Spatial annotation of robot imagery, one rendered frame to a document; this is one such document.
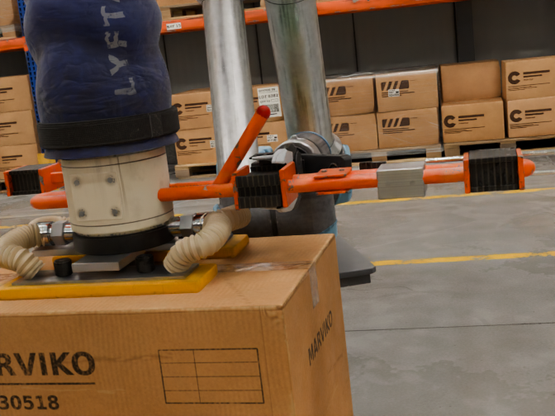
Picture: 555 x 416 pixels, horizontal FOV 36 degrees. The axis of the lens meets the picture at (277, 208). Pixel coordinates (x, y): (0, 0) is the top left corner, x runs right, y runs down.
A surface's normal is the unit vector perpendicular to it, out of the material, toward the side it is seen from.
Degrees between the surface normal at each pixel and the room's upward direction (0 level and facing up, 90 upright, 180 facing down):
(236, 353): 90
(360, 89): 89
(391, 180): 90
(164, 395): 90
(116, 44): 109
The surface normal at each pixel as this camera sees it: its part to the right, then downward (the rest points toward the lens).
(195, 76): -0.18, 0.21
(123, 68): 0.56, -0.21
